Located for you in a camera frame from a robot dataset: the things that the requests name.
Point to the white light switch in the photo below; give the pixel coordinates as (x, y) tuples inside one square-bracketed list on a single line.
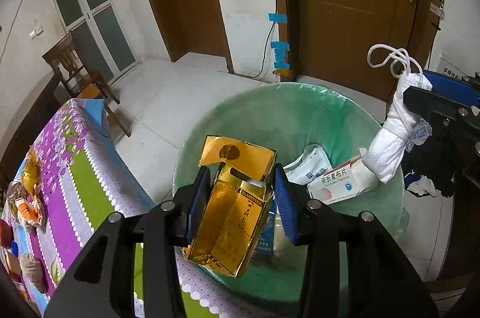
[(36, 32)]

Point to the white paper notice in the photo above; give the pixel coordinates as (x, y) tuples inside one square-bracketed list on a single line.
[(452, 67)]

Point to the blue box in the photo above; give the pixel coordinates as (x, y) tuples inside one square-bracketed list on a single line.
[(267, 231)]

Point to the blue tape patch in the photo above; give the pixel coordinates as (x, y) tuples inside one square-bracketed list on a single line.
[(281, 53)]

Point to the gold foil wrapper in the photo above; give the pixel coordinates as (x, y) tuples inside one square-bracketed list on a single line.
[(32, 168)]

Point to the white cloth bundle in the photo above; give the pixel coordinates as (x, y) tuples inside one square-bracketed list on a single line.
[(390, 138)]

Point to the wooden chair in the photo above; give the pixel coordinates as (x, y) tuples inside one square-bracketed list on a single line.
[(78, 78)]

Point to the floral striped tablecloth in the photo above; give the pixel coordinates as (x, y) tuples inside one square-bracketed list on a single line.
[(75, 190)]

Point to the yellow tape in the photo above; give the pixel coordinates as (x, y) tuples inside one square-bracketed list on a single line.
[(282, 72)]

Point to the glass double door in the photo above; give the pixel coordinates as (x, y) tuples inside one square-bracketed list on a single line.
[(86, 6)]

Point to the dark wooden round table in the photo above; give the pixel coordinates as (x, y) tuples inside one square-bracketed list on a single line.
[(22, 123)]

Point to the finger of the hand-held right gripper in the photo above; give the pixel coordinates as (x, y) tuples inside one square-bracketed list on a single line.
[(450, 85), (420, 98)]

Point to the white medicine box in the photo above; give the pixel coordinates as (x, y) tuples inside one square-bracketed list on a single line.
[(337, 186)]

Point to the white paper bag blue print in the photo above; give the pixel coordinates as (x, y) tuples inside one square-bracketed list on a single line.
[(311, 164)]

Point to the blue tape strip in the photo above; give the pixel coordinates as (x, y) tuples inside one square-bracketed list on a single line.
[(278, 18)]

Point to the green lined plastic bin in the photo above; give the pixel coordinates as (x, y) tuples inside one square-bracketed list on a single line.
[(300, 108)]

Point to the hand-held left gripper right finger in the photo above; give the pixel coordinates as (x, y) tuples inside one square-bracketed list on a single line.
[(285, 205)]

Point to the red apple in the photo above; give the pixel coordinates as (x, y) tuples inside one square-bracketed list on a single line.
[(4, 233)]

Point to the beige sponge block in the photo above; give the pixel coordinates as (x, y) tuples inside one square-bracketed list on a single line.
[(33, 273)]

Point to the dark cloth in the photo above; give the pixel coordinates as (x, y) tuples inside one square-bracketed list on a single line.
[(431, 171)]

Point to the panelled brown wooden door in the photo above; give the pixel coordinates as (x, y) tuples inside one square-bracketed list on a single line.
[(356, 10)]

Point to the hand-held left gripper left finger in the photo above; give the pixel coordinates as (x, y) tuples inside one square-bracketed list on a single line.
[(198, 198)]

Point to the round gold packaged food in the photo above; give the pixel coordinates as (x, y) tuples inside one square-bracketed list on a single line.
[(17, 198)]

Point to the white door sticker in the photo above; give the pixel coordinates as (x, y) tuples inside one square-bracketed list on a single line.
[(437, 10)]

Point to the orange crumpled wrapper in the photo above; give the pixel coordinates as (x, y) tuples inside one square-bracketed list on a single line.
[(32, 215)]

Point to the gold cigarette box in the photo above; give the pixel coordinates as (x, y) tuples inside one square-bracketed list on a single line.
[(228, 220)]

